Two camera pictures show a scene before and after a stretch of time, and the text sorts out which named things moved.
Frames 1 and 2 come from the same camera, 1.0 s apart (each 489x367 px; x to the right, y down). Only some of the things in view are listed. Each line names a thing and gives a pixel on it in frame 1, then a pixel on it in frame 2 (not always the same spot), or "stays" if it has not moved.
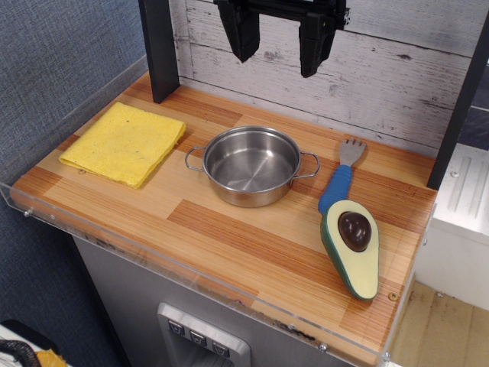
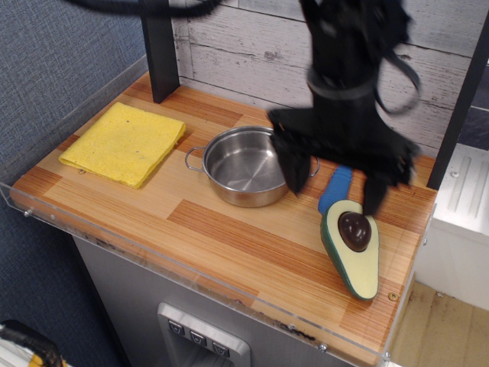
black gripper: (315, 34) to (349, 132)
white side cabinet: (454, 256) stays
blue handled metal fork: (337, 188) stays
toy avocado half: (350, 233) stays
